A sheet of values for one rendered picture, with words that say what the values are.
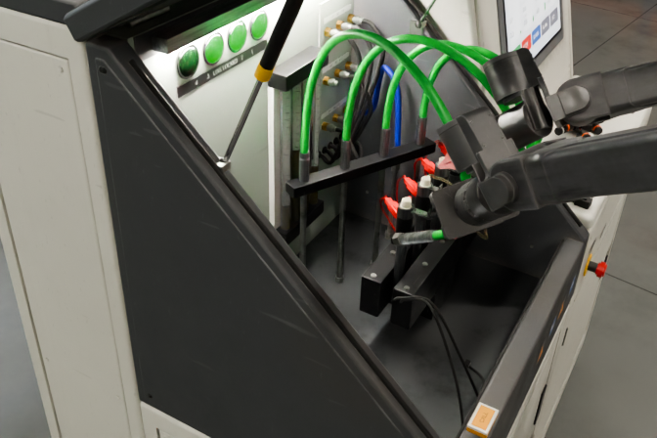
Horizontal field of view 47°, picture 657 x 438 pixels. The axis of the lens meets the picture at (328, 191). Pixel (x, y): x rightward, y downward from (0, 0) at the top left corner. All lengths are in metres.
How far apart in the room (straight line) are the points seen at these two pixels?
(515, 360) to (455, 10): 0.66
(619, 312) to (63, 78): 2.31
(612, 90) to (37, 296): 0.99
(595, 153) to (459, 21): 0.80
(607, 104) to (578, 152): 0.30
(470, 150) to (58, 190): 0.63
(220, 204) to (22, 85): 0.35
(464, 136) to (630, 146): 0.24
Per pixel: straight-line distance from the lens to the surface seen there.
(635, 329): 2.91
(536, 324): 1.34
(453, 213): 0.97
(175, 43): 1.04
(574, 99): 1.03
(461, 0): 1.48
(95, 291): 1.28
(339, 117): 1.56
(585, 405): 2.58
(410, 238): 1.14
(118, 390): 1.42
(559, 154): 0.77
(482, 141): 0.87
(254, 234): 0.97
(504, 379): 1.23
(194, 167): 0.97
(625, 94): 1.05
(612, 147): 0.72
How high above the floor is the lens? 1.81
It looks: 33 degrees down
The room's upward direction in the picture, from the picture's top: 2 degrees clockwise
